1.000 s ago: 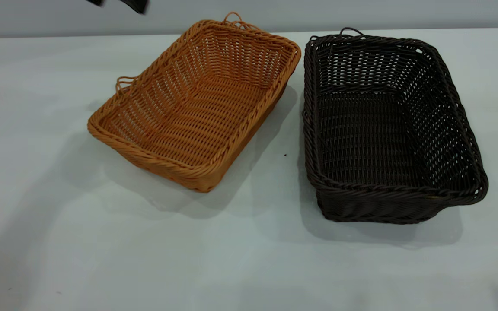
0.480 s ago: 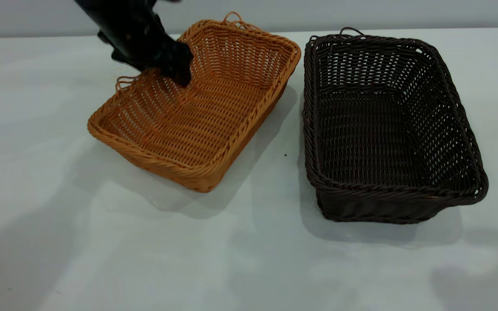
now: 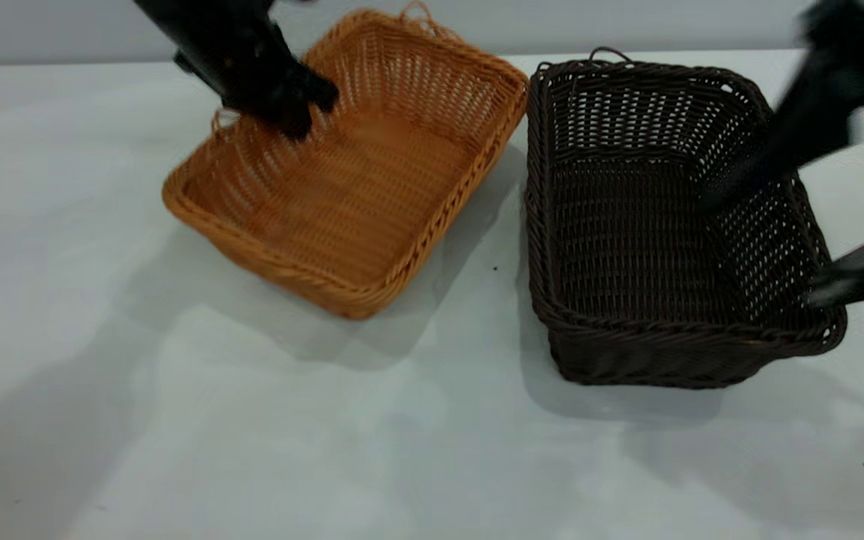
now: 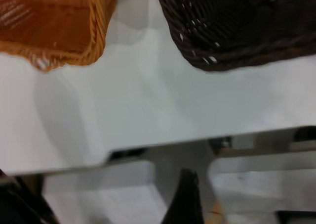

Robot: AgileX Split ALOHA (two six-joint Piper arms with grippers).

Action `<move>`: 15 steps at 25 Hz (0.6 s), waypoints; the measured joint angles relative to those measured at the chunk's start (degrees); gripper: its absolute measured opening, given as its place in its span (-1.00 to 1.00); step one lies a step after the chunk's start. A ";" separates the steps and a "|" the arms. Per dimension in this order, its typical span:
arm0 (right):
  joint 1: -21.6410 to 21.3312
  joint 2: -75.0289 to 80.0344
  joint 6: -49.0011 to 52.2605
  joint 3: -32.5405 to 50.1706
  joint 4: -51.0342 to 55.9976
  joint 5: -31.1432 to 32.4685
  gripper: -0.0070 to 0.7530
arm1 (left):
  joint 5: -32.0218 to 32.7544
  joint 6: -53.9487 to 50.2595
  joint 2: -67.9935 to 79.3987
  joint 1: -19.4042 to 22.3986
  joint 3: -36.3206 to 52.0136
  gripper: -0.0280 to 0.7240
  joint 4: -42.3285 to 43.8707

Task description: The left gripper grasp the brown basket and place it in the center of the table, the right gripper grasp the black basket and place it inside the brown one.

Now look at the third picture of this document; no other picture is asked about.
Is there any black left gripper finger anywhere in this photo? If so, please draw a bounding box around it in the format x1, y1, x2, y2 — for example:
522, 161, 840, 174
303, 71, 341, 115
276, 105, 314, 143

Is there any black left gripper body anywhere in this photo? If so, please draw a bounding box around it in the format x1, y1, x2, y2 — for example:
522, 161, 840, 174
172, 21, 314, 122

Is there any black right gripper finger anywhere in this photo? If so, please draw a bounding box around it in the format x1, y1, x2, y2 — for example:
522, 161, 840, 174
807, 217, 864, 310
700, 52, 864, 215

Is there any orange-brown wicker basket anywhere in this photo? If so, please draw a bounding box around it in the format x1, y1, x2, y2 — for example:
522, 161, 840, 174
162, 1, 529, 321

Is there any dark brown wicker basket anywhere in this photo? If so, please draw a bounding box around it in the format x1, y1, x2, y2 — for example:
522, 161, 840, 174
525, 47, 848, 389

